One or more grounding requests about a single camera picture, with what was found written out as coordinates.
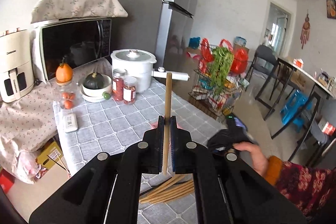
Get green leafy vegetables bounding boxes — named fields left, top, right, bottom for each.
left=209, top=47, right=234, bottom=95

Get white microwave oven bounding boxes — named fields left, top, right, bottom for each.
left=30, top=17, right=112, bottom=83

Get dark green squash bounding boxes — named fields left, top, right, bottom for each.
left=83, top=72, right=104, bottom=90

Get glass jar with tomatoes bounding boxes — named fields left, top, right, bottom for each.
left=54, top=80, right=78, bottom=110

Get red plastic bag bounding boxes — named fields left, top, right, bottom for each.
left=220, top=39, right=249, bottom=75

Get beige air fryer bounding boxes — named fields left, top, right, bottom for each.
left=1, top=30, right=34, bottom=103

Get black chair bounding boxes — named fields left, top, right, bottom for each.
left=245, top=44, right=280, bottom=101

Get red wall ornament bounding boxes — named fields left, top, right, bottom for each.
left=300, top=11, right=310, bottom=49

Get yellow cardboard box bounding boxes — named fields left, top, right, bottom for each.
left=35, top=140, right=71, bottom=179

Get grey checked tablecloth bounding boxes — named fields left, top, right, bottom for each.
left=53, top=80, right=224, bottom=223

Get orange pumpkin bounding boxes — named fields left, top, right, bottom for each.
left=56, top=63, right=73, bottom=83

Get person's right hand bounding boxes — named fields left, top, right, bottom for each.
left=233, top=142, right=269, bottom=176

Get grey refrigerator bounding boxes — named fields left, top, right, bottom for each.
left=112, top=0, right=198, bottom=72

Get red-filled glass jar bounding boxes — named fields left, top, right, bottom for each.
left=112, top=69, right=126, bottom=101

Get floral cloth cover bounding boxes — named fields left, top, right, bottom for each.
left=0, top=57, right=113, bottom=184

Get white ceramic bowl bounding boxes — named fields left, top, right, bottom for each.
left=78, top=75, right=112, bottom=103

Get blue plastic stool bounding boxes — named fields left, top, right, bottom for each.
left=280, top=90, right=308, bottom=132

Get wire storage cart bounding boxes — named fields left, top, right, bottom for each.
left=189, top=38, right=249, bottom=119

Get green lime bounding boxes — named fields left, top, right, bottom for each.
left=102, top=92, right=111, bottom=100

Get black dining table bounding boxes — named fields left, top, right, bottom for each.
left=254, top=56, right=336, bottom=167

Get patterned red sleeve forearm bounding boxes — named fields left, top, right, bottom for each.
left=264, top=156, right=335, bottom=219

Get white electric cooking pot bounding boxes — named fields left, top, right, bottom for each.
left=110, top=49, right=190, bottom=93

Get wooden chopstick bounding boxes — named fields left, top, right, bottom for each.
left=139, top=174, right=194, bottom=204
left=162, top=73, right=172, bottom=175

